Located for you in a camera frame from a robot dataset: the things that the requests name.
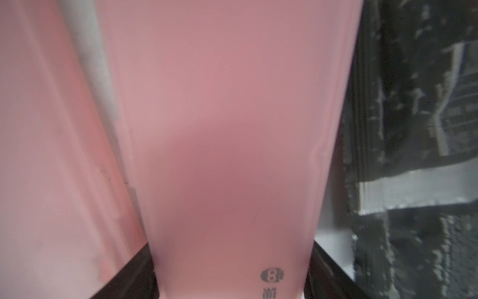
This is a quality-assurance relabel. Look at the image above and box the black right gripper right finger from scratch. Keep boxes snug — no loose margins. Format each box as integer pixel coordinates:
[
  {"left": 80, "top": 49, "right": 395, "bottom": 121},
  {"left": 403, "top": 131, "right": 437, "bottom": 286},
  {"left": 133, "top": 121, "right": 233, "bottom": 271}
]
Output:
[{"left": 304, "top": 242, "right": 371, "bottom": 299}]

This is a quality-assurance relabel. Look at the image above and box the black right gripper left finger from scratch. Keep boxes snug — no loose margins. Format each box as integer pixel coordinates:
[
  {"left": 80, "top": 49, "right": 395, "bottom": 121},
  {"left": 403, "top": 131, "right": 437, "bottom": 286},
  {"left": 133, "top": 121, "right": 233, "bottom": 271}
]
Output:
[{"left": 92, "top": 244, "right": 160, "bottom": 299}]

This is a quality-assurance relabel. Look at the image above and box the black patterned pouch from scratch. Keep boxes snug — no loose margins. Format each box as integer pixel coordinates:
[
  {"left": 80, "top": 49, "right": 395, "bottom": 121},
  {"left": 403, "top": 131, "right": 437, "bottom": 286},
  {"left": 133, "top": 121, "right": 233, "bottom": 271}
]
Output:
[{"left": 342, "top": 1, "right": 478, "bottom": 299}]

